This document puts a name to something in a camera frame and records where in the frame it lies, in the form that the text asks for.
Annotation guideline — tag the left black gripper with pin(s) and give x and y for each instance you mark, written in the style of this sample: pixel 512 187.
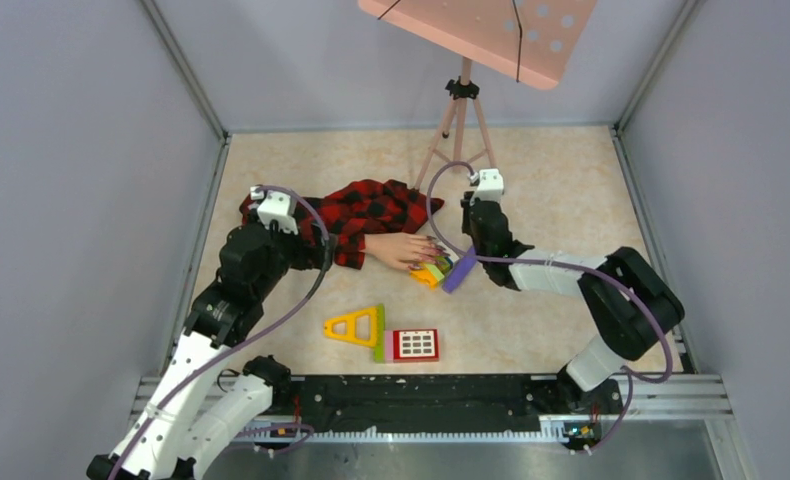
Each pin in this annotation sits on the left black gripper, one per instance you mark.
pixel 317 255

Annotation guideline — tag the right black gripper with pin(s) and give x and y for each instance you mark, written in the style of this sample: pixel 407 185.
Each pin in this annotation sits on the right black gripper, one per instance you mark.
pixel 466 204

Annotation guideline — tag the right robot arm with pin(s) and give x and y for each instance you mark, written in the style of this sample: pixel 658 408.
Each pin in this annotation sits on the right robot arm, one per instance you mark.
pixel 631 306

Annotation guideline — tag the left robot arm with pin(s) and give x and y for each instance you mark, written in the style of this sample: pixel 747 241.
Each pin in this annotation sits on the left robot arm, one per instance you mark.
pixel 174 437

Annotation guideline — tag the mannequin hand with painted nails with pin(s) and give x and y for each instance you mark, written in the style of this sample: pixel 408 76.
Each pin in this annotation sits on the mannequin hand with painted nails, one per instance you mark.
pixel 403 251

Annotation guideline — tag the purple toy microphone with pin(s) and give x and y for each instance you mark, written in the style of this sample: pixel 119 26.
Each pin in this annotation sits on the purple toy microphone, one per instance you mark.
pixel 460 270

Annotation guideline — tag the red black plaid shirt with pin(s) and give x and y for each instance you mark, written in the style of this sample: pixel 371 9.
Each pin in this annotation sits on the red black plaid shirt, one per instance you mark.
pixel 368 207

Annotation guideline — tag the pink music stand tripod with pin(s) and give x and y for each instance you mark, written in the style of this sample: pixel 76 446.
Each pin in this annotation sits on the pink music stand tripod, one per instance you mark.
pixel 448 139

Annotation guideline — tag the yellow triangle toy piece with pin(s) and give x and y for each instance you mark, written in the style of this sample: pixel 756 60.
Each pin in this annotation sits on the yellow triangle toy piece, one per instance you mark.
pixel 361 327

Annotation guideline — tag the green toy plate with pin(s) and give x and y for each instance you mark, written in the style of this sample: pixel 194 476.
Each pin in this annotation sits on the green toy plate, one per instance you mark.
pixel 380 334

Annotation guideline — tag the red window toy block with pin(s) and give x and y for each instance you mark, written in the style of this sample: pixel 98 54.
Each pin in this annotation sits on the red window toy block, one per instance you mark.
pixel 410 346

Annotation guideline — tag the pink perforated stand tray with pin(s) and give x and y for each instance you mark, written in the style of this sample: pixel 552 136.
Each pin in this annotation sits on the pink perforated stand tray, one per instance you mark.
pixel 530 41

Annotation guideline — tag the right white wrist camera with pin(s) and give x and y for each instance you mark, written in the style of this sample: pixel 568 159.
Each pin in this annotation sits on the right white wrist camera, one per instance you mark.
pixel 488 186

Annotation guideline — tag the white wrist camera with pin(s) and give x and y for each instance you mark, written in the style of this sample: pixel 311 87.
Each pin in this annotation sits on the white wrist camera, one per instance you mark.
pixel 273 209
pixel 488 186

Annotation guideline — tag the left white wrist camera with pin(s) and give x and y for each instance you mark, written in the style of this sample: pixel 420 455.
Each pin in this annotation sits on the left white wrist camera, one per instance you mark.
pixel 273 209

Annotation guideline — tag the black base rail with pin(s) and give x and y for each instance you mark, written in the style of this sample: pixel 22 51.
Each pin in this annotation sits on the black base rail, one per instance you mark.
pixel 423 404

